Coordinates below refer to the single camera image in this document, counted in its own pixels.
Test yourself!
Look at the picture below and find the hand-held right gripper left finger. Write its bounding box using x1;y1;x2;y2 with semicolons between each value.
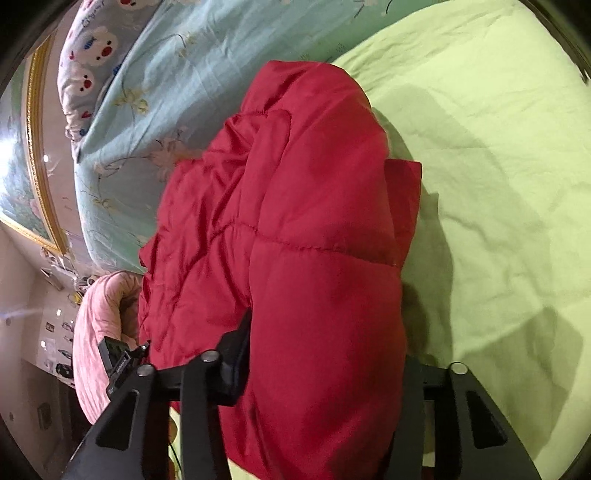
62;309;254;480

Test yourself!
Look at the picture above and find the red puffer jacket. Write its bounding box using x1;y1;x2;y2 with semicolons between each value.
137;60;423;480

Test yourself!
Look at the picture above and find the gold framed picture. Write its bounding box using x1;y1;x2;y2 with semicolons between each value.
0;37;70;254

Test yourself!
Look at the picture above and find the bear print pillow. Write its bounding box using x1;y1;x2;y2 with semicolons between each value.
58;0;195;139

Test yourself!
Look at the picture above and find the blue floral quilt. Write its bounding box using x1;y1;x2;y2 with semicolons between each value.
74;0;407;274

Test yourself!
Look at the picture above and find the pink quilt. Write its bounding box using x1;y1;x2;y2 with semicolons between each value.
73;271;144;417

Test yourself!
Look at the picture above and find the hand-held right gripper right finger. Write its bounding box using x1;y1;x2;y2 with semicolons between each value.
388;355;543;480

